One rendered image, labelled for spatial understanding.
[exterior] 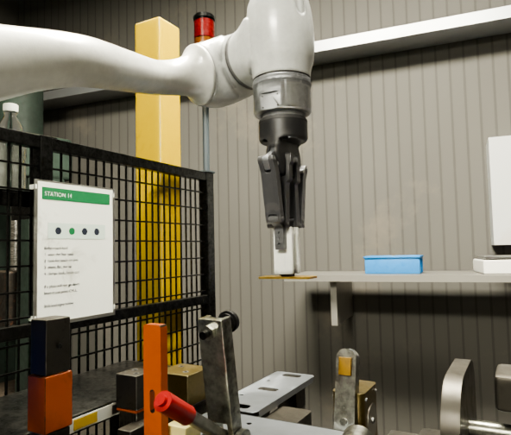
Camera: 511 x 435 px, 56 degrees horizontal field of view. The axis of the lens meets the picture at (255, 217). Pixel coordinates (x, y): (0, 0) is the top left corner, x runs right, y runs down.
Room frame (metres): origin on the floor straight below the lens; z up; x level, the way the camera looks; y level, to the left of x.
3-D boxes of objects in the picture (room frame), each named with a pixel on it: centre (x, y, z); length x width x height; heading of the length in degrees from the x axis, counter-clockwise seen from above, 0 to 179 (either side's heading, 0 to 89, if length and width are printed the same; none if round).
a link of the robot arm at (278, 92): (0.74, -0.05, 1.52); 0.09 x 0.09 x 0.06
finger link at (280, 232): (0.71, -0.03, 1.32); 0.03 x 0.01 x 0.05; 151
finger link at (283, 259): (0.73, -0.04, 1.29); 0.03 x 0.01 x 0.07; 61
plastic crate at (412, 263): (2.41, -0.68, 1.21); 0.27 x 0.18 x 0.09; 68
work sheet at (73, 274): (1.10, 0.41, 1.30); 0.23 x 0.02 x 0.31; 151
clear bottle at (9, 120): (1.06, 0.54, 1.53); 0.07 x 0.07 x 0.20
